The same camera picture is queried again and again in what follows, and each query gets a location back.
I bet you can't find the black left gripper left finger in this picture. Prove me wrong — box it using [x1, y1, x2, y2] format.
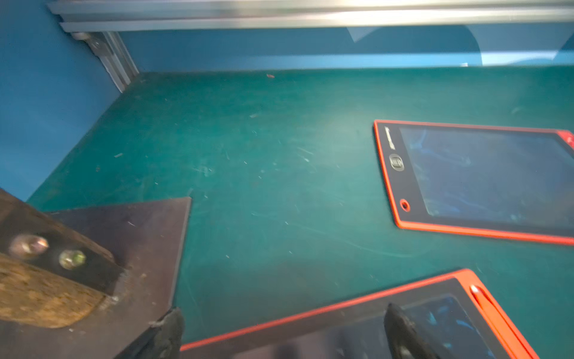
[115, 308, 185, 359]

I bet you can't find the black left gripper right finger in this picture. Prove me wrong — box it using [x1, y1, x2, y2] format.
[384, 303, 439, 359]

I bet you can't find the red tablet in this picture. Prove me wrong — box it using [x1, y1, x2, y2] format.
[180, 269, 536, 358]
[374, 120, 573, 245]

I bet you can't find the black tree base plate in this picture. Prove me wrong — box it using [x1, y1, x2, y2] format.
[1, 197, 192, 358]

